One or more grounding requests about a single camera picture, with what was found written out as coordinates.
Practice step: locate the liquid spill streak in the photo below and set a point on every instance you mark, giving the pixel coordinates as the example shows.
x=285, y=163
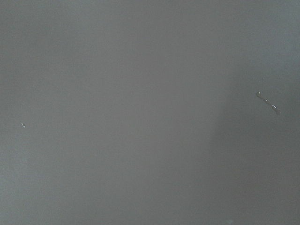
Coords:
x=266, y=101

